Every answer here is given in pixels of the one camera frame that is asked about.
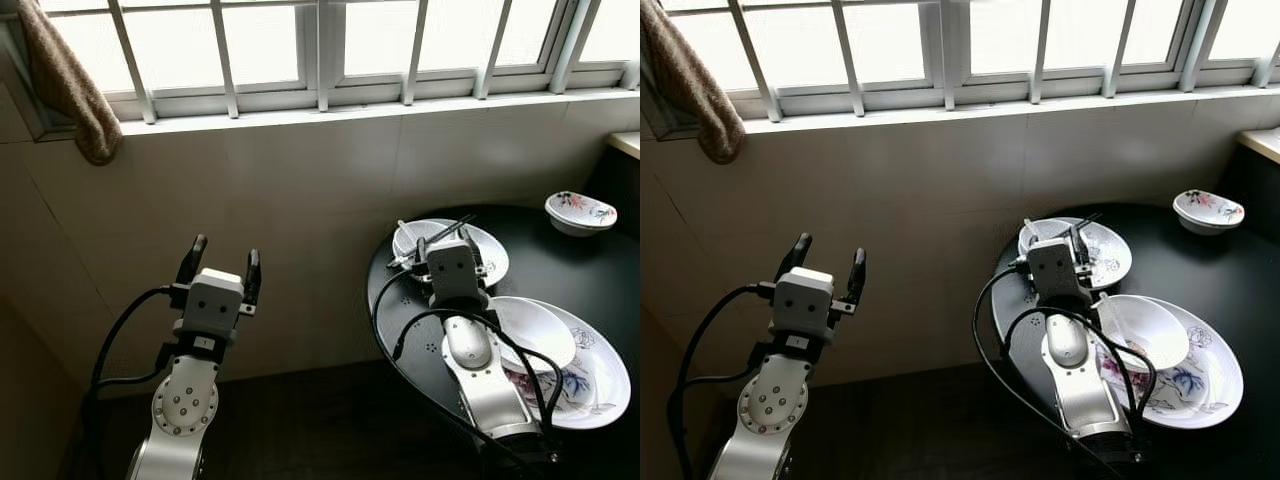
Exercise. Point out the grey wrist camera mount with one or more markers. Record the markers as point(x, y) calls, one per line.
point(213, 305)
point(452, 270)
point(1055, 270)
point(805, 305)

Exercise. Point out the dark grey chopstick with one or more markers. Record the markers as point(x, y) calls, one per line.
point(1083, 226)
point(1080, 222)
point(455, 226)
point(458, 231)

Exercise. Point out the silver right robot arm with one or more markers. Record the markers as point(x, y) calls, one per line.
point(490, 400)
point(1085, 400)

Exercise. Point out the small floral white bowl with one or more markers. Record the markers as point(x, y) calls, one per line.
point(1208, 212)
point(580, 215)

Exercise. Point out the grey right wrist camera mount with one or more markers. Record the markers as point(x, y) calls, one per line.
point(452, 270)
point(1055, 270)

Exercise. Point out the brown hanging towel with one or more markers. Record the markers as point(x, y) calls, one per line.
point(700, 90)
point(70, 90)

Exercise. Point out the large floral white plate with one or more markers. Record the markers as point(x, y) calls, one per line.
point(490, 255)
point(1215, 380)
point(600, 380)
point(1110, 255)

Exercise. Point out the white window with bars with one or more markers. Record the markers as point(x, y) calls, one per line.
point(270, 50)
point(900, 50)

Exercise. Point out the small beige countertop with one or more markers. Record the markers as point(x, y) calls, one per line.
point(628, 145)
point(1262, 145)

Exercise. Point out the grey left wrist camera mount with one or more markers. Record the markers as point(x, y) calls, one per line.
point(805, 305)
point(213, 305)

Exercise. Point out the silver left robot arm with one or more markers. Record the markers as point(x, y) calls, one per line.
point(185, 400)
point(765, 405)

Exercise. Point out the white floral rice bowl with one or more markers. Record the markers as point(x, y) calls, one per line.
point(540, 335)
point(420, 240)
point(1045, 235)
point(1150, 335)

